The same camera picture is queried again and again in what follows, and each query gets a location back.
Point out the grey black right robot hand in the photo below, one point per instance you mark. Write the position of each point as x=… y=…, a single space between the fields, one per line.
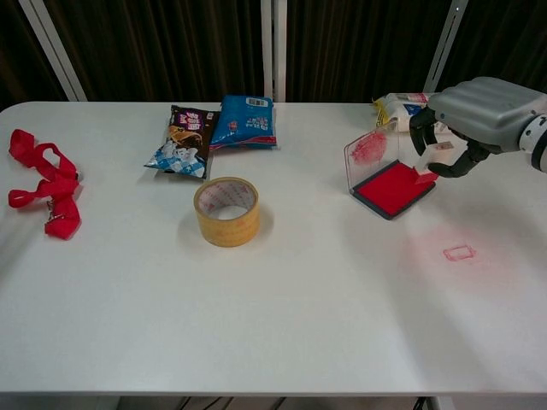
x=483 y=107

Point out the red white stamp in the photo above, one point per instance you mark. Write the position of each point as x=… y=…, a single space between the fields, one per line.
x=437 y=157

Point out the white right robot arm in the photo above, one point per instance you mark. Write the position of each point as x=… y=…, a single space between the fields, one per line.
x=538 y=141

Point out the white yellow plastic package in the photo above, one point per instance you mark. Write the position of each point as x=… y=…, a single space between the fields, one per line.
x=397 y=110

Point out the red ink pad clear lid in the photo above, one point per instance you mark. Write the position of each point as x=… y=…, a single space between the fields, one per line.
x=384 y=192

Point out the blue snack bag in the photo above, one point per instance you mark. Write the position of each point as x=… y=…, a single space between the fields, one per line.
x=245 y=121

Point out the yellowish packing tape roll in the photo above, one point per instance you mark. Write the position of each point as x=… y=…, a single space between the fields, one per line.
x=226 y=231

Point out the brown snack bag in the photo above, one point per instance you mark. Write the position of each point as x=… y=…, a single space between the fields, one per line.
x=184 y=141

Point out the dark pleated curtain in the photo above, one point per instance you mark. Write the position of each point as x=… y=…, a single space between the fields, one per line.
x=171 y=42

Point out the white slanted frame post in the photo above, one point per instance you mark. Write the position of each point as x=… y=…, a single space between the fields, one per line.
x=446 y=42
x=55 y=55

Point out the white upright frame post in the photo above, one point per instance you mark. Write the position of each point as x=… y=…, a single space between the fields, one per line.
x=280 y=42

